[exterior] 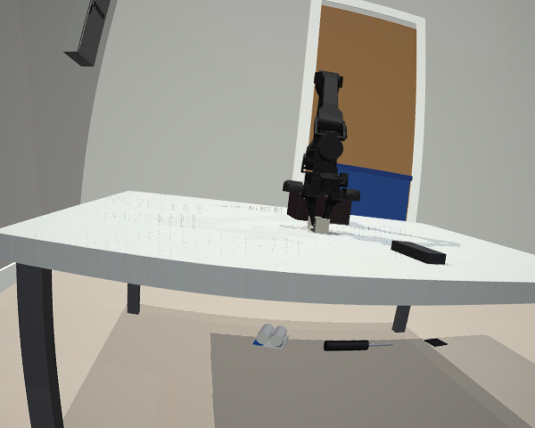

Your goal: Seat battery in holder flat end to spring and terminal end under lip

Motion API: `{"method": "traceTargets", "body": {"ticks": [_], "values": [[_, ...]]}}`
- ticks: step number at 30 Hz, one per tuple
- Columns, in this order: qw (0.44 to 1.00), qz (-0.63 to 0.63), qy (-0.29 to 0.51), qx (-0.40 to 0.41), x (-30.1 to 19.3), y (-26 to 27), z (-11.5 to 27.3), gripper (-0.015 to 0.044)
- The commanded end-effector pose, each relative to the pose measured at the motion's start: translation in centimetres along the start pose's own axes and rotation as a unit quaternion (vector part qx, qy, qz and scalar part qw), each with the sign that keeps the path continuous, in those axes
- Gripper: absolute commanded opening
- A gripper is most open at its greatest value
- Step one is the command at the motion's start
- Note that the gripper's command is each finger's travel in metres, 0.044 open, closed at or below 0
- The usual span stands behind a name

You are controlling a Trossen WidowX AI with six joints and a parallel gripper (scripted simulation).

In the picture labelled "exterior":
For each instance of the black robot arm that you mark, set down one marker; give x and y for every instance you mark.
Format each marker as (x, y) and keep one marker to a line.
(329, 131)

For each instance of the black-handled screwdriver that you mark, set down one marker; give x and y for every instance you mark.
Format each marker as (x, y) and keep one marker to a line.
(351, 345)

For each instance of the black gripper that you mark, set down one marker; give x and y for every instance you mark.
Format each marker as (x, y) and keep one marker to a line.
(309, 191)

